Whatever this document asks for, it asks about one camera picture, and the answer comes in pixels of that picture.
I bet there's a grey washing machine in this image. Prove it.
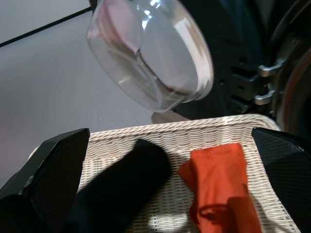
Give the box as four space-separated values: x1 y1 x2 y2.
267 0 311 136

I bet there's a black cloth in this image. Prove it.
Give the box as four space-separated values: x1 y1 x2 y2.
60 139 174 233

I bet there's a pale woven basket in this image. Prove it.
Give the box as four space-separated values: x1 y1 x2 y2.
29 114 311 233

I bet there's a red cloth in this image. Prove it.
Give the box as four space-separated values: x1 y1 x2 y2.
178 143 263 233

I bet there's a round glass washing machine door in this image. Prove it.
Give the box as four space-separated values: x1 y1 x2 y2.
86 0 287 122

